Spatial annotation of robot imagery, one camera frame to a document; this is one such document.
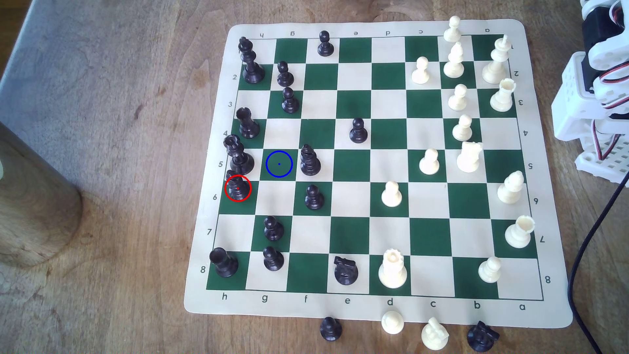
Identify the white pawn chess piece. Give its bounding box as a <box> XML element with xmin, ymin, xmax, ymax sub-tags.
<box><xmin>448</xmin><ymin>84</ymin><xmax>468</xmax><ymax>111</ymax></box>
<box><xmin>452</xmin><ymin>114</ymin><xmax>473</xmax><ymax>142</ymax></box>
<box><xmin>443</xmin><ymin>16</ymin><xmax>463</xmax><ymax>43</ymax></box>
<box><xmin>381</xmin><ymin>310</ymin><xmax>405</xmax><ymax>335</ymax></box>
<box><xmin>478</xmin><ymin>256</ymin><xmax>503</xmax><ymax>284</ymax></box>
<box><xmin>411</xmin><ymin>56</ymin><xmax>430</xmax><ymax>85</ymax></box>
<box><xmin>419</xmin><ymin>148</ymin><xmax>441</xmax><ymax>176</ymax></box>
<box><xmin>381</xmin><ymin>181</ymin><xmax>403</xmax><ymax>207</ymax></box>

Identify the white knight chess piece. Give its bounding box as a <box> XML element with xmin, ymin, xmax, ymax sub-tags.
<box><xmin>456</xmin><ymin>141</ymin><xmax>484</xmax><ymax>173</ymax></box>
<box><xmin>421</xmin><ymin>317</ymin><xmax>450</xmax><ymax>351</ymax></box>

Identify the round wooden block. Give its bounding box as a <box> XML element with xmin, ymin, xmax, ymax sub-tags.
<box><xmin>0</xmin><ymin>123</ymin><xmax>83</xmax><ymax>268</ymax></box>

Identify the black cable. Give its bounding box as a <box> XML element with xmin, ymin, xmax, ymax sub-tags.
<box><xmin>567</xmin><ymin>171</ymin><xmax>629</xmax><ymax>354</ymax></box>

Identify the green and cream chess mat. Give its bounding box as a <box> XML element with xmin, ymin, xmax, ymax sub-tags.
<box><xmin>184</xmin><ymin>19</ymin><xmax>574</xmax><ymax>329</ymax></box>

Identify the white king chess piece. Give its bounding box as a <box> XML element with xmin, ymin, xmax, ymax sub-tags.
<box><xmin>482</xmin><ymin>34</ymin><xmax>512</xmax><ymax>85</ymax></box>

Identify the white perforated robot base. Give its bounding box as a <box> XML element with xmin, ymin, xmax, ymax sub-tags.
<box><xmin>574</xmin><ymin>130</ymin><xmax>629</xmax><ymax>186</ymax></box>

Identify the white bishop chess piece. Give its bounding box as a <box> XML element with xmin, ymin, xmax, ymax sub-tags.
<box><xmin>443</xmin><ymin>41</ymin><xmax>466</xmax><ymax>79</ymax></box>
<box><xmin>497</xmin><ymin>170</ymin><xmax>525</xmax><ymax>205</ymax></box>

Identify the white queen chess piece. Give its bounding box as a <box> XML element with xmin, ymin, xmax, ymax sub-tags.
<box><xmin>378</xmin><ymin>248</ymin><xmax>409</xmax><ymax>289</ymax></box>

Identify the black pawn chess piece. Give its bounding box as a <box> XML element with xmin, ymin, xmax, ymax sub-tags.
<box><xmin>276</xmin><ymin>61</ymin><xmax>295</xmax><ymax>88</ymax></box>
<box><xmin>305</xmin><ymin>184</ymin><xmax>325</xmax><ymax>210</ymax></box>
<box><xmin>317</xmin><ymin>30</ymin><xmax>335</xmax><ymax>57</ymax></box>
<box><xmin>281</xmin><ymin>87</ymin><xmax>300</xmax><ymax>114</ymax></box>
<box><xmin>320</xmin><ymin>317</ymin><xmax>343</xmax><ymax>342</ymax></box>
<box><xmin>263</xmin><ymin>246</ymin><xmax>285</xmax><ymax>272</ymax></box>
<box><xmin>349</xmin><ymin>117</ymin><xmax>369</xmax><ymax>144</ymax></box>
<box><xmin>263</xmin><ymin>216</ymin><xmax>285</xmax><ymax>242</ymax></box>

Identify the black rook chess piece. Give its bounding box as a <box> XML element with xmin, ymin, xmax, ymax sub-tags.
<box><xmin>235</xmin><ymin>107</ymin><xmax>261</xmax><ymax>139</ymax></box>
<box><xmin>209</xmin><ymin>247</ymin><xmax>239</xmax><ymax>278</ymax></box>

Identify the black queen chess piece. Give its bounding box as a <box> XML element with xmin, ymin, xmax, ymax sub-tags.
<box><xmin>223</xmin><ymin>135</ymin><xmax>255</xmax><ymax>175</ymax></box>

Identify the black bishop chess piece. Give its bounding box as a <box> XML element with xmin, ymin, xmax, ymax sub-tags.
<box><xmin>300</xmin><ymin>144</ymin><xmax>322</xmax><ymax>177</ymax></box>
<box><xmin>225</xmin><ymin>169</ymin><xmax>251</xmax><ymax>201</ymax></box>

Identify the black king chess piece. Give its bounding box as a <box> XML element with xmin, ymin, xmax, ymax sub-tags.
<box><xmin>238</xmin><ymin>36</ymin><xmax>266</xmax><ymax>84</ymax></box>

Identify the black knight chess piece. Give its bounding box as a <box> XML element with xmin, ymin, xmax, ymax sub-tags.
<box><xmin>466</xmin><ymin>321</ymin><xmax>501</xmax><ymax>353</ymax></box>
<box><xmin>334</xmin><ymin>256</ymin><xmax>359</xmax><ymax>286</ymax></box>

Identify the white rook chess piece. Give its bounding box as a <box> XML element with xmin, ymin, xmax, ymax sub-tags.
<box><xmin>489</xmin><ymin>78</ymin><xmax>517</xmax><ymax>113</ymax></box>
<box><xmin>505</xmin><ymin>215</ymin><xmax>536</xmax><ymax>249</ymax></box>

